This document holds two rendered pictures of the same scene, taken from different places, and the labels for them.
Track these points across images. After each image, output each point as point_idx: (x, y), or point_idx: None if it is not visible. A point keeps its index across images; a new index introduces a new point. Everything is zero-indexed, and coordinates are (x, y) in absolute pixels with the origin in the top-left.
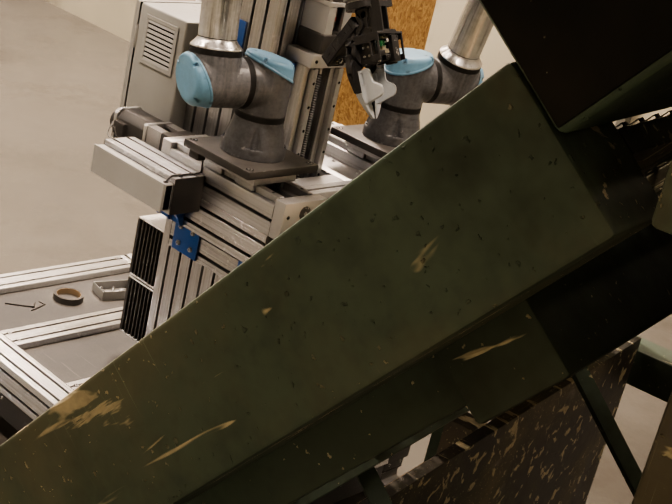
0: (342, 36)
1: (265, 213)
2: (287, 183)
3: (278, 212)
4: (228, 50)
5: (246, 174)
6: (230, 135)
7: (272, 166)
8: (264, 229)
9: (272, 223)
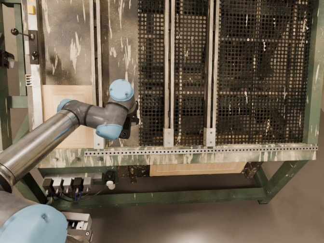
0: (130, 122)
1: (87, 229)
2: None
3: (89, 219)
4: (82, 236)
5: (91, 232)
6: None
7: (70, 233)
8: (89, 230)
9: (89, 224)
